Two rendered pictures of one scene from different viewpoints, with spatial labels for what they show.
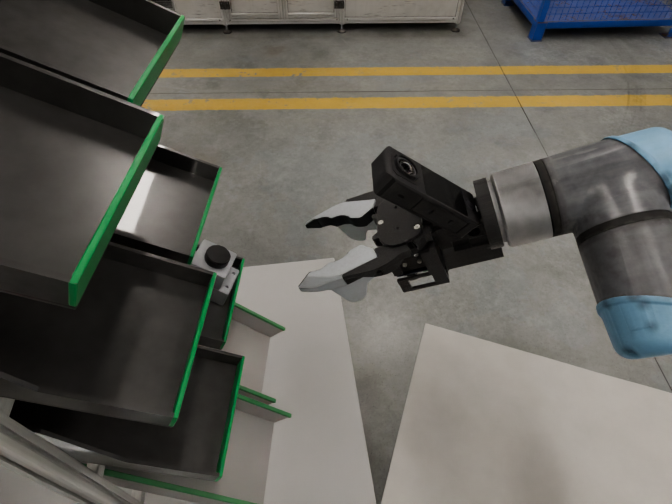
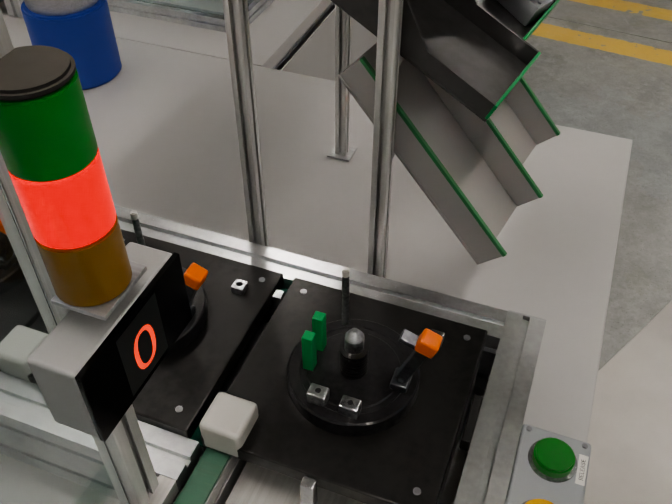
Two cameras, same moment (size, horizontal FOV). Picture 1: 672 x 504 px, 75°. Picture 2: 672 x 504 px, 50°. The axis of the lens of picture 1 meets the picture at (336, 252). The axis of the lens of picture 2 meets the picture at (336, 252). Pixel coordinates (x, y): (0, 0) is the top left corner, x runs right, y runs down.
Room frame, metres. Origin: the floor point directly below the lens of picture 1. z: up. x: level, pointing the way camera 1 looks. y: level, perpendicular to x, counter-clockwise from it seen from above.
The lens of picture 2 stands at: (-0.51, -0.05, 1.60)
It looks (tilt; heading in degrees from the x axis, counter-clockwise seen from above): 43 degrees down; 29
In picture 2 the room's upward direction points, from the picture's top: straight up
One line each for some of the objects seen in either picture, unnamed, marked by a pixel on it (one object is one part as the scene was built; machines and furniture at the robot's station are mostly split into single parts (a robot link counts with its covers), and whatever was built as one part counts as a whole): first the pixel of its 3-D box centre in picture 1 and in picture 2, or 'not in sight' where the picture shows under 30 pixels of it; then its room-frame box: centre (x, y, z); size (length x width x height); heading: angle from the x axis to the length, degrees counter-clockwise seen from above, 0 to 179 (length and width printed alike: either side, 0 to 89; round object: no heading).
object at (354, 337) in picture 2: not in sight; (354, 338); (-0.09, 0.16, 1.04); 0.02 x 0.02 x 0.03
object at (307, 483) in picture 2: not in sight; (308, 492); (-0.22, 0.14, 0.95); 0.01 x 0.01 x 0.04; 8
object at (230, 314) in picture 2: not in sight; (139, 290); (-0.13, 0.42, 1.01); 0.24 x 0.24 x 0.13; 8
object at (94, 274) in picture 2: not in sight; (84, 252); (-0.30, 0.25, 1.28); 0.05 x 0.05 x 0.05
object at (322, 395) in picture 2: not in sight; (318, 394); (-0.15, 0.17, 1.00); 0.02 x 0.01 x 0.02; 98
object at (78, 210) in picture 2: not in sight; (64, 191); (-0.30, 0.25, 1.33); 0.05 x 0.05 x 0.05
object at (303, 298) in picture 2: not in sight; (353, 384); (-0.09, 0.16, 0.96); 0.24 x 0.24 x 0.02; 8
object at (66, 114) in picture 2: not in sight; (40, 118); (-0.30, 0.25, 1.38); 0.05 x 0.05 x 0.05
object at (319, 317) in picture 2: not in sight; (319, 331); (-0.09, 0.21, 1.01); 0.01 x 0.01 x 0.05; 8
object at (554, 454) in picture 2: not in sight; (552, 459); (-0.08, -0.05, 0.96); 0.04 x 0.04 x 0.02
